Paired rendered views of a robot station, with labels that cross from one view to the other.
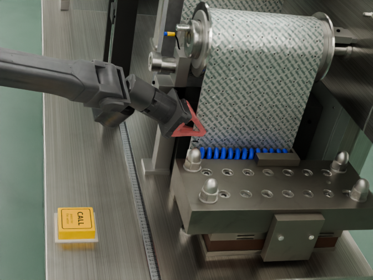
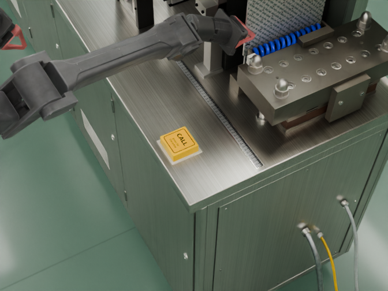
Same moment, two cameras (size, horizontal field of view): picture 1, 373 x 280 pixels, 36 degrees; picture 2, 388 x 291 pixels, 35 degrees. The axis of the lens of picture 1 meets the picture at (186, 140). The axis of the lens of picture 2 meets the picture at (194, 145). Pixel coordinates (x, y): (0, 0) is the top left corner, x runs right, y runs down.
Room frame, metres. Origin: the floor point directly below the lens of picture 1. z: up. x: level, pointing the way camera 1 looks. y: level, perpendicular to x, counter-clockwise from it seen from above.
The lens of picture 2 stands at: (-0.08, 0.33, 2.08)
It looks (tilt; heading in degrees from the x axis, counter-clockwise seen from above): 52 degrees down; 349
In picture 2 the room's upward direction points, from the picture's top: 1 degrees clockwise
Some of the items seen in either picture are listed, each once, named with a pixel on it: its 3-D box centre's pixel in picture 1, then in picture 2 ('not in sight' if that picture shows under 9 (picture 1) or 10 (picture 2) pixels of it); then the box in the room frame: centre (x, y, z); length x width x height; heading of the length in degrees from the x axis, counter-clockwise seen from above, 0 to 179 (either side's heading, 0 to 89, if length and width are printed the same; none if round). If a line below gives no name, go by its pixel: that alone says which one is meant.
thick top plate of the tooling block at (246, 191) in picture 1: (274, 194); (323, 67); (0.94, -0.20, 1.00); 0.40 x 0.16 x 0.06; 109
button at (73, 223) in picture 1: (76, 223); (179, 144); (0.83, 0.18, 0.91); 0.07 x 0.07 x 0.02; 19
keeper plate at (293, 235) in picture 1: (292, 238); (347, 99); (0.86, -0.24, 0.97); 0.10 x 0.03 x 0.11; 109
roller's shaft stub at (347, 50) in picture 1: (332, 48); not in sight; (1.15, -0.27, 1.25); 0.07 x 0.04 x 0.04; 109
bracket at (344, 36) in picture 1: (339, 34); not in sight; (1.15, -0.27, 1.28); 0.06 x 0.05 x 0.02; 109
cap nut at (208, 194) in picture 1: (210, 188); (282, 86); (0.85, -0.06, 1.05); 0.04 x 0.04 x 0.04
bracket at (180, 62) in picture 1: (163, 114); (209, 26); (1.08, 0.06, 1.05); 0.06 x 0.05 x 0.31; 109
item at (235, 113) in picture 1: (249, 118); (286, 11); (1.04, -0.12, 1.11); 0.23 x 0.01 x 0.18; 109
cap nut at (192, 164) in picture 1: (193, 158); (256, 62); (0.93, -0.02, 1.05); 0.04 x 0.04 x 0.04
